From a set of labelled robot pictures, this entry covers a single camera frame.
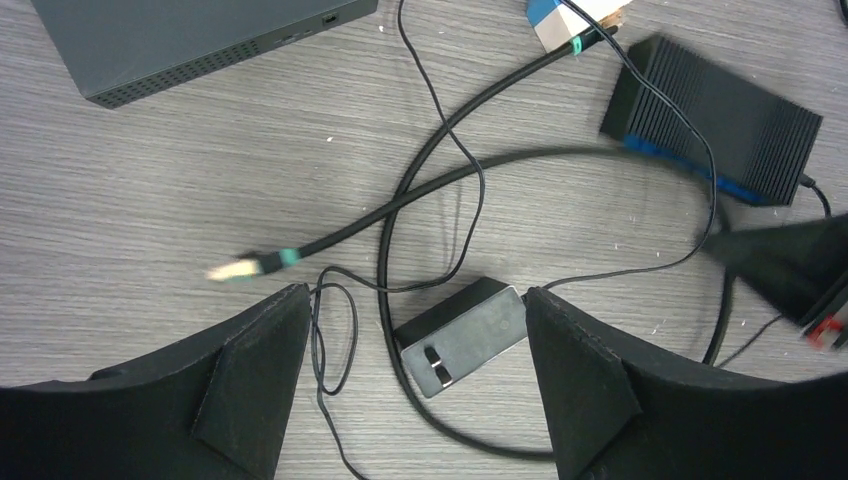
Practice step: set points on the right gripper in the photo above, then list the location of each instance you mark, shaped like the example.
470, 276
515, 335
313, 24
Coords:
800, 269

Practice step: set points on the black power adapter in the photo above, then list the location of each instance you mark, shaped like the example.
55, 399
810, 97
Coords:
460, 334

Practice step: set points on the black network switch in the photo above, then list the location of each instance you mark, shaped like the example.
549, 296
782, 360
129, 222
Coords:
759, 141

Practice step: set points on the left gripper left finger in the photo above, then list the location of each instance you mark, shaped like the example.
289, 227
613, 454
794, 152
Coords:
214, 405

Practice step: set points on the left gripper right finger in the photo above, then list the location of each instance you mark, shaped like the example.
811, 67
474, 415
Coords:
618, 407

